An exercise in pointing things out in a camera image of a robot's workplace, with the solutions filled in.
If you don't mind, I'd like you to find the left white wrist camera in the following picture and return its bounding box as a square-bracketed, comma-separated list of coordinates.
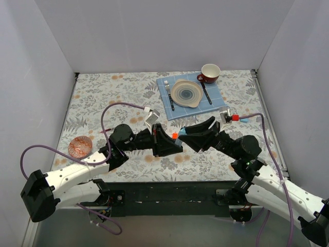
[144, 110, 160, 132]

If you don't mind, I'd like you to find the red white cup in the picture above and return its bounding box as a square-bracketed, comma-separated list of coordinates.
[197, 64, 221, 84]

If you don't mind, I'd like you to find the light blue pen cap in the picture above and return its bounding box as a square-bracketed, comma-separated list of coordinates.
[178, 127, 187, 136]

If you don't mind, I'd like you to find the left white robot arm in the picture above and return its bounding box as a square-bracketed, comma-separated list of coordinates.
[21, 123, 183, 222]

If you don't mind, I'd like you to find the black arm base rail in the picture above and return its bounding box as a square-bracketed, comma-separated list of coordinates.
[83, 181, 262, 222]

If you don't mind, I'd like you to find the beige blue plate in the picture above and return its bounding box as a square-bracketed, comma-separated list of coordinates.
[171, 79, 203, 108]

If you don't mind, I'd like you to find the fork with black handle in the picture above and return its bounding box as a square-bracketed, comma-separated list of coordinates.
[164, 80, 175, 111]

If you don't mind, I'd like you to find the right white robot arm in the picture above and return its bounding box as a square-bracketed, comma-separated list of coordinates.
[178, 117, 328, 246]

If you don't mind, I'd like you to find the red patterned small bowl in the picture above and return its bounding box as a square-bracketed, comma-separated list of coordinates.
[68, 136, 93, 159]

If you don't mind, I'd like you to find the knife with black handle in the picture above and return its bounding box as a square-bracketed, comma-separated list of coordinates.
[201, 82, 212, 105]

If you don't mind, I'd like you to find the light blue pen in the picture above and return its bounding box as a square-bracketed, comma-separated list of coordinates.
[175, 138, 182, 148]

